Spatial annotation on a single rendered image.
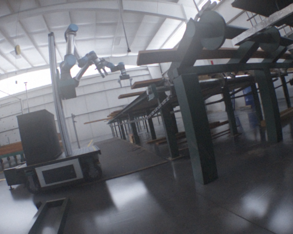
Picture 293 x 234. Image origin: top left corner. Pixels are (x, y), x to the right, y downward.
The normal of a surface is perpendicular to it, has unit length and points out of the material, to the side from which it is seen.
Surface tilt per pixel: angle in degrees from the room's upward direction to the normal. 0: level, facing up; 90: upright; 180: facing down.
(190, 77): 90
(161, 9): 90
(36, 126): 90
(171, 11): 90
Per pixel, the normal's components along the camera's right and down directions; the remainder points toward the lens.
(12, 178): 0.27, -0.07
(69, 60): 0.70, -0.04
